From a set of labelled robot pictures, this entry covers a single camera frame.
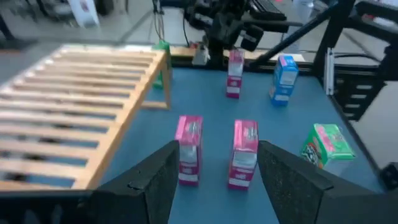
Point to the green Apple Jacks cereal box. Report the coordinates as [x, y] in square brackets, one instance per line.
[326, 144]
[162, 46]

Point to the wooden slatted shelf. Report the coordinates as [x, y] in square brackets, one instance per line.
[77, 99]

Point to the blue Rice Krispies cereal box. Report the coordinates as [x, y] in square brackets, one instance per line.
[283, 81]

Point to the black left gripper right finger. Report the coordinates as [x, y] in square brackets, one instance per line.
[311, 199]

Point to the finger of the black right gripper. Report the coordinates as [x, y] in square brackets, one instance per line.
[252, 38]

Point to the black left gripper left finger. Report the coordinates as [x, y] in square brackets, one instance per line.
[124, 199]

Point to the pink cereal box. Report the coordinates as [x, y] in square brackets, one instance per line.
[235, 74]
[244, 155]
[189, 149]

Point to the white mounting bracket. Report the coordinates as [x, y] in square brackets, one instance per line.
[200, 56]

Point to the black table frame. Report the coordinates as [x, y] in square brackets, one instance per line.
[334, 31]

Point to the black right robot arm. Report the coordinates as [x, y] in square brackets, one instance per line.
[216, 53]

